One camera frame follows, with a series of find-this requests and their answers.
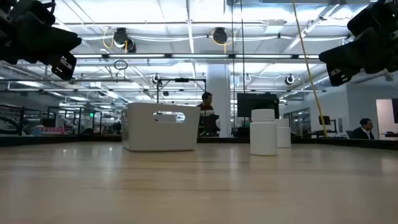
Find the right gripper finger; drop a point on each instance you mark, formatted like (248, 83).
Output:
(354, 53)
(340, 74)

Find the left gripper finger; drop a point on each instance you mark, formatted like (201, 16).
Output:
(64, 67)
(46, 40)

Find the white plastic pill bottle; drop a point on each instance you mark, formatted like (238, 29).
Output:
(284, 137)
(263, 137)

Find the white plastic basket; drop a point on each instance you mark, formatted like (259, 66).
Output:
(146, 133)

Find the small black monitor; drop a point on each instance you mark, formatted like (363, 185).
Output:
(324, 120)

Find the person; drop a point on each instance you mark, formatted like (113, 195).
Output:
(362, 132)
(206, 101)

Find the red boxes row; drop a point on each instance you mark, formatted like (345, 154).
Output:
(51, 130)

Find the black shelving rack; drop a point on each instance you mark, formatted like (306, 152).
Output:
(12, 119)

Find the black monitor cart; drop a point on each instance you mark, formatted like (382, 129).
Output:
(242, 132)

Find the white building column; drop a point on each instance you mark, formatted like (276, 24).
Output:
(218, 81)

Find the black metal workstation frame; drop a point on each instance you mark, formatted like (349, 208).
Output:
(74, 108)

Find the black table edge rail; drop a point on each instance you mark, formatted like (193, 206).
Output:
(342, 142)

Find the black overhead frame rig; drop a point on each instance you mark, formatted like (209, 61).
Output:
(182, 80)

